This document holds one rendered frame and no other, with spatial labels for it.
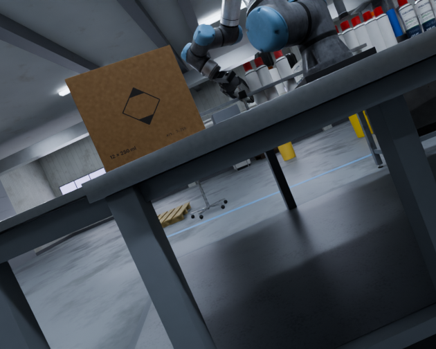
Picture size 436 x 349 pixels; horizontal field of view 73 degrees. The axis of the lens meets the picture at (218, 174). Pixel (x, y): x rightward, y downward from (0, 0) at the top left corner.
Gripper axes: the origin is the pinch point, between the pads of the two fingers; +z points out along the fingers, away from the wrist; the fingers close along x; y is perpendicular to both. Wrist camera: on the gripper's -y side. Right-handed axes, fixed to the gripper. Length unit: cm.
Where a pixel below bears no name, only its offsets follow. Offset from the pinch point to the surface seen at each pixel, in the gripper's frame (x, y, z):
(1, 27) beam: 51, 264, -301
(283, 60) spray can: -20.4, -2.4, 0.8
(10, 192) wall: 519, 927, -466
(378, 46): -51, -2, 30
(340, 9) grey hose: -46.2, -10.6, 6.4
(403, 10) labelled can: -69, -1, 29
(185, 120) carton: 27, -41, -12
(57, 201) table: 58, -64, -20
